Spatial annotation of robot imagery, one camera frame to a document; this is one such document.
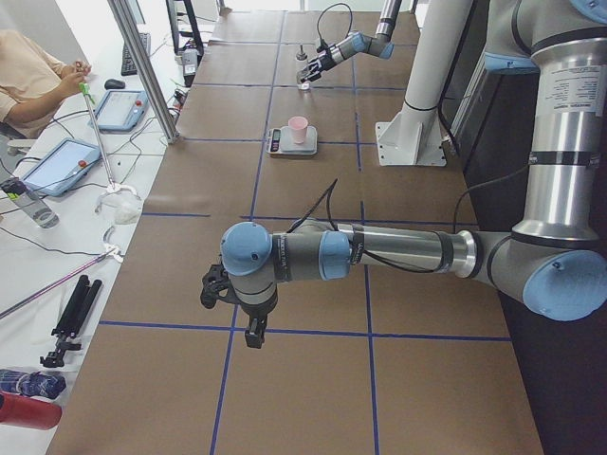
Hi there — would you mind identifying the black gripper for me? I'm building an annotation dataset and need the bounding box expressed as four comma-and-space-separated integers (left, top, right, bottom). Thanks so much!
297, 46, 341, 84
239, 298, 278, 349

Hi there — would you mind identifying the glass sauce bottle metal spout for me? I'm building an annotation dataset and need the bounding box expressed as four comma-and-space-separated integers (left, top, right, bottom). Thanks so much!
295, 45, 310, 91

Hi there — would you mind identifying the pink paper cup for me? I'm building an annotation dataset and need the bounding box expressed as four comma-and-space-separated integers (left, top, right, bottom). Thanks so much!
287, 116, 308, 144

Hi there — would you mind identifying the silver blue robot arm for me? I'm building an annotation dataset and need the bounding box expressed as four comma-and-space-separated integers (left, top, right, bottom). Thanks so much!
296, 0, 401, 84
200, 1, 606, 348

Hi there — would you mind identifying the silver digital kitchen scale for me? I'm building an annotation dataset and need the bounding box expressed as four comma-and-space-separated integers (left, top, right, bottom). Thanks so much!
266, 126, 318, 158

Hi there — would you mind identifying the person's hand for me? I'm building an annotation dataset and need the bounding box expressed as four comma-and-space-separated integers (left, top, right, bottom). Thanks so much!
58, 61, 91, 98

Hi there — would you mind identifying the pink grabber stick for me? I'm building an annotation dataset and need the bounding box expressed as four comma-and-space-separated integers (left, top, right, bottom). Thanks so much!
0, 226, 123, 319

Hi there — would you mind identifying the black folded tripod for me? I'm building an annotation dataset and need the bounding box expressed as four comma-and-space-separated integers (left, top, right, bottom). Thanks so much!
40, 275, 102, 368

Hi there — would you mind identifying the black keyboard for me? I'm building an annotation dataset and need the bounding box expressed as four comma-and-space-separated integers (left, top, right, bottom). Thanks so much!
120, 31, 152, 78

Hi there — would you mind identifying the white crumpled cloth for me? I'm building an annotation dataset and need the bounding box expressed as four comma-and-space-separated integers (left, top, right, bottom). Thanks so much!
95, 192, 143, 226

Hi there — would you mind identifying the far blue teach pendant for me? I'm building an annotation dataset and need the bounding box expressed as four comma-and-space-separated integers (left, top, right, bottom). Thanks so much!
94, 89, 148, 133

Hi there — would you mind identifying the blue teach pendant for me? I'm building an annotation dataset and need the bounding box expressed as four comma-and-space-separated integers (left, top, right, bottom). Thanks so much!
94, 89, 148, 133
21, 138, 101, 196

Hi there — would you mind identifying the black computer mouse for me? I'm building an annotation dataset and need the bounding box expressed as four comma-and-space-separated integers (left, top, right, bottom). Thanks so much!
104, 79, 126, 90

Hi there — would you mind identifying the blue folded umbrella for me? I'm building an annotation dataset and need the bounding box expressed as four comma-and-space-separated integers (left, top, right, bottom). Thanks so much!
1, 369, 66, 400

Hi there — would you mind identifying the silver grabber stick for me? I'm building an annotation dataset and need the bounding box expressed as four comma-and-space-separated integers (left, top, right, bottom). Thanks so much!
79, 82, 140, 214

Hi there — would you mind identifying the red bottle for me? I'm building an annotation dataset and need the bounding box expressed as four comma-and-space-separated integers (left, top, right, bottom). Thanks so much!
1, 391, 63, 430

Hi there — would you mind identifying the near blue teach pendant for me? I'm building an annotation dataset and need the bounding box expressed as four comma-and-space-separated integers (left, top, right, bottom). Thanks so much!
21, 138, 101, 196

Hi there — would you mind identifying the clear water bottle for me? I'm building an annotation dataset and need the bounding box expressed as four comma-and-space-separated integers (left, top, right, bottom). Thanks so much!
1, 177, 59, 228

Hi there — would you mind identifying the person in beige shirt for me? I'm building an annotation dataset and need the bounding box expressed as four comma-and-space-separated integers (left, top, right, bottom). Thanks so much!
1, 29, 71, 139

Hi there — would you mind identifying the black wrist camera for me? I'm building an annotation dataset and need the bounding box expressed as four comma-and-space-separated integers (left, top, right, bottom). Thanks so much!
200, 264, 239, 309

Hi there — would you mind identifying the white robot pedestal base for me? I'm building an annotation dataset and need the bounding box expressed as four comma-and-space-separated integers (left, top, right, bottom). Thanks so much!
376, 1, 453, 167

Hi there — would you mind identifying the aluminium frame post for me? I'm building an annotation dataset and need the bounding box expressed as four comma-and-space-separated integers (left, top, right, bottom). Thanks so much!
108, 0, 178, 144

